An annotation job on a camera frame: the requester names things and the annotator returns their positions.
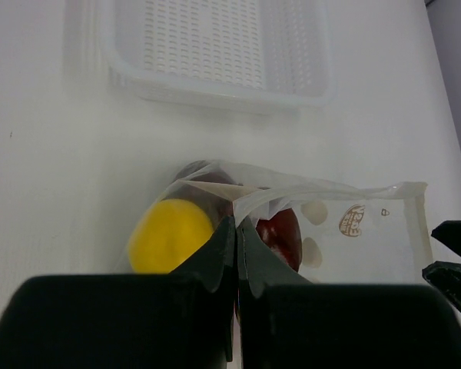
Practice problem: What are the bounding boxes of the red fake apple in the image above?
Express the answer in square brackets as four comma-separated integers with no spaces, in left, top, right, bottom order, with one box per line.
[256,208,303,272]

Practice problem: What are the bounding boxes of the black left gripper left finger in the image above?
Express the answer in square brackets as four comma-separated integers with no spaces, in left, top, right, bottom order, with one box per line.
[0,217,237,368]

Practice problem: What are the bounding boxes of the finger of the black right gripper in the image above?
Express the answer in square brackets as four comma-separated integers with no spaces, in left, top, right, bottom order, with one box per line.
[431,220,461,257]
[422,261,461,313]

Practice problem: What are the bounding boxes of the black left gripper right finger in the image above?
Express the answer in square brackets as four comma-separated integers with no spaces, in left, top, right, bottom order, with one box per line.
[237,221,461,368]

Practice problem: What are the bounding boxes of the clear polka dot zip bag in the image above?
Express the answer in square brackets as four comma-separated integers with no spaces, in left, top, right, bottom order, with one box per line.
[116,160,433,284]

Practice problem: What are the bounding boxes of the yellow fake pear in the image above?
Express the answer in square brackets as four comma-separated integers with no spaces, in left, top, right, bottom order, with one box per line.
[128,199,214,274]

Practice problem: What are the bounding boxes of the white perforated plastic basket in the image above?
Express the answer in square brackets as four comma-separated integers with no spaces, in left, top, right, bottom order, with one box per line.
[63,0,339,116]

